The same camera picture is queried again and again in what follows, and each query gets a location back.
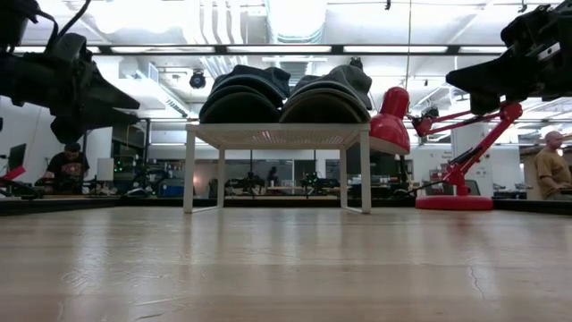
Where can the red desk lamp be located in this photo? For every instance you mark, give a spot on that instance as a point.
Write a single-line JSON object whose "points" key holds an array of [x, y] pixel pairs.
{"points": [[389, 129]]}

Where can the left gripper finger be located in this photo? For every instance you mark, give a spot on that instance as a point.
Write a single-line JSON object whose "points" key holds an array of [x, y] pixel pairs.
{"points": [[85, 125], [105, 94]]}

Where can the ceiling air vent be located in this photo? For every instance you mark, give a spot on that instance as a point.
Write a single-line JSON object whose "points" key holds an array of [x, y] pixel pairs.
{"points": [[296, 67]]}

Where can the white background box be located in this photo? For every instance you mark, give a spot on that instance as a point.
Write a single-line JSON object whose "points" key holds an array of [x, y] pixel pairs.
{"points": [[105, 169]]}

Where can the silver ceiling air duct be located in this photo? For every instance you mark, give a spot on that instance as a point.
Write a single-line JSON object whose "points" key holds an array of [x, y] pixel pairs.
{"points": [[295, 20]]}

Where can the white background cabinet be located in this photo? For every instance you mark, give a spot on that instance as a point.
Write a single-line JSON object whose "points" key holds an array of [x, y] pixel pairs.
{"points": [[467, 141]]}

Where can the black ceiling camera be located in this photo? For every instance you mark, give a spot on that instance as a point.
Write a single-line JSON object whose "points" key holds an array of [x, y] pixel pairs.
{"points": [[197, 80], [355, 61]]}

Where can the dark blue baseball cap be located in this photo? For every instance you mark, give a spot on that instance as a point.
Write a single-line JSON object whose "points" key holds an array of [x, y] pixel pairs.
{"points": [[263, 77], [243, 88], [239, 109]]}

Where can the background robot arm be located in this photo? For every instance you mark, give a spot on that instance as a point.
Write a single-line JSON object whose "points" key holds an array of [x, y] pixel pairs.
{"points": [[315, 181]]}

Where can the white perforated metal shelf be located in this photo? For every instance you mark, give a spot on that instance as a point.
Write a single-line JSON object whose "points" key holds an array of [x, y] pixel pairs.
{"points": [[277, 134]]}

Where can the black background monitor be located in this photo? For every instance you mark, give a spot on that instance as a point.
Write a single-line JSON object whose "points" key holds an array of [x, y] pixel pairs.
{"points": [[17, 156]]}

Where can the blue background box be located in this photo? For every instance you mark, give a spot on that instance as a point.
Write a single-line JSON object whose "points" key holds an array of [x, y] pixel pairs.
{"points": [[170, 188]]}

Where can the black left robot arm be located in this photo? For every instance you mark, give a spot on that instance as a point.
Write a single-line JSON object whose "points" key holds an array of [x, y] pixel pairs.
{"points": [[13, 18]]}

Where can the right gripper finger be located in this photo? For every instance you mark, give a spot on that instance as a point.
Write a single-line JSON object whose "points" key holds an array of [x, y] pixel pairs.
{"points": [[487, 76], [485, 106]]}

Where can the dark background equipment rack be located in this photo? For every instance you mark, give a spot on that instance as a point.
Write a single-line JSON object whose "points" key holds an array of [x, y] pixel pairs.
{"points": [[129, 147]]}

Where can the person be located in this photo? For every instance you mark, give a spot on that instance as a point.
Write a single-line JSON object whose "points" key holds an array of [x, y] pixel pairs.
{"points": [[67, 170], [553, 167]]}

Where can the long ceiling light bar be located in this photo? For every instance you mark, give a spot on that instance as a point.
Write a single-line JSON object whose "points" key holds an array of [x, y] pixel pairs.
{"points": [[220, 49]]}

